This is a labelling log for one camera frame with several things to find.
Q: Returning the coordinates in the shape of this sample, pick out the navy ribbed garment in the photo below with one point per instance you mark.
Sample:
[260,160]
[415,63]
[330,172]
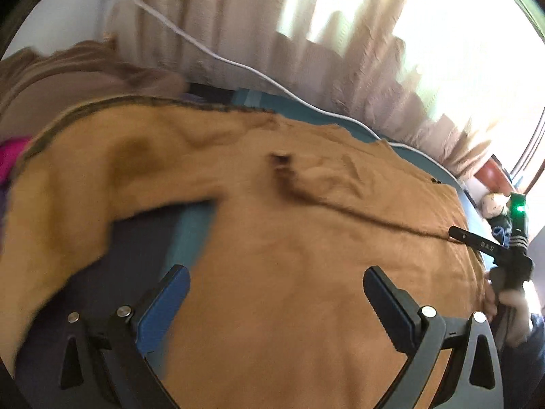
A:
[3,204]

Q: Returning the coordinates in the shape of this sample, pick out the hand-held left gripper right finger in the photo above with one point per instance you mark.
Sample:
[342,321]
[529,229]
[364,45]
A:
[389,311]

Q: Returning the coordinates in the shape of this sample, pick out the pale stuffed toy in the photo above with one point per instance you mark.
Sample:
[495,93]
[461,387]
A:
[494,204]

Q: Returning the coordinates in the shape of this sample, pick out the person's right hand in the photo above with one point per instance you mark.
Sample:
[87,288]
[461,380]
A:
[517,306]

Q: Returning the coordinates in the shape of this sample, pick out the window frame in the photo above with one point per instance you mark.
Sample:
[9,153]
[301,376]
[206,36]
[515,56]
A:
[532,153]

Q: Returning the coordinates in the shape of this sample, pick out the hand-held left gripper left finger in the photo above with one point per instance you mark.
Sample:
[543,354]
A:
[164,311]

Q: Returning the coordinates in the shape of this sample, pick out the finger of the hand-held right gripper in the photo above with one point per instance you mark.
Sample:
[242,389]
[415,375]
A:
[481,245]

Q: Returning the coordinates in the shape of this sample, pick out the cream lace curtain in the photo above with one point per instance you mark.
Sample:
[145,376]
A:
[255,17]

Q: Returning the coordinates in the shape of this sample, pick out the dark bed blanket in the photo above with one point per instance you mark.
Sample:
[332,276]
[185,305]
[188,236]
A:
[127,255]

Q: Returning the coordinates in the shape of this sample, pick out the reddish brown wooden furniture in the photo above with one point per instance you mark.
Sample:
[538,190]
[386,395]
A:
[489,174]

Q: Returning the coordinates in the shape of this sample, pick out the pink cloth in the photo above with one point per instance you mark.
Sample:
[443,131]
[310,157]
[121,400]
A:
[12,157]

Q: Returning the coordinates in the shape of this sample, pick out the tan fuzzy sweater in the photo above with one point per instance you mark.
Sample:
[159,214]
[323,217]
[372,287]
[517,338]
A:
[276,264]

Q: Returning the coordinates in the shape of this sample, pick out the brown plush garment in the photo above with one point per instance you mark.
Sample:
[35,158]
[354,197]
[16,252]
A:
[64,85]

